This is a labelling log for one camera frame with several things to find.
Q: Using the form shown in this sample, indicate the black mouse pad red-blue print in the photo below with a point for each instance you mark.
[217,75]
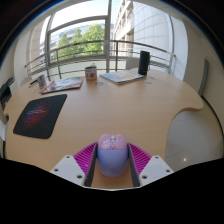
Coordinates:
[38,116]

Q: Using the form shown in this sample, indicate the grey metal balcony railing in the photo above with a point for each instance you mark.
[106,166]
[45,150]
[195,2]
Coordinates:
[90,42]

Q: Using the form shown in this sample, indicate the pink and lilac computer mouse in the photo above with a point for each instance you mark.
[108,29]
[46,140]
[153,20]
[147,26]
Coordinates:
[112,156]

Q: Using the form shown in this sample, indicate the black cylindrical speaker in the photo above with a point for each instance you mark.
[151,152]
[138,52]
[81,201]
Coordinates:
[143,62]

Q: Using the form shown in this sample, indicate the small black stapler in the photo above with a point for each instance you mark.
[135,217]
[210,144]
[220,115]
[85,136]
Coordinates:
[32,82]

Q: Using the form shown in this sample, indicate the white cup with red print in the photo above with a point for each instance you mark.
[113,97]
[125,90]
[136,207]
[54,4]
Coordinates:
[91,74]

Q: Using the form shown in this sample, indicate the white chair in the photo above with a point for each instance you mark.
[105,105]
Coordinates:
[25,81]
[132,63]

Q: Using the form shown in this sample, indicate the white cup with blue print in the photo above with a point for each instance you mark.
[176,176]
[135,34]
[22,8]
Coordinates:
[41,81]

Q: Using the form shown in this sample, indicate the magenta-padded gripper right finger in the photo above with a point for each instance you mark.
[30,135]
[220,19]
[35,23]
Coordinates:
[155,168]

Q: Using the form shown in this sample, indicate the red-edged magazine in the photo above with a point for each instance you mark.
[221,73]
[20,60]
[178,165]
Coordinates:
[63,84]

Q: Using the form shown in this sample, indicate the black and white printer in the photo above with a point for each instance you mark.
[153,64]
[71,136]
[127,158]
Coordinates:
[5,96]

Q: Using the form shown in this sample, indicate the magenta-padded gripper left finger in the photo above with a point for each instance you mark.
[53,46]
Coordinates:
[68,168]

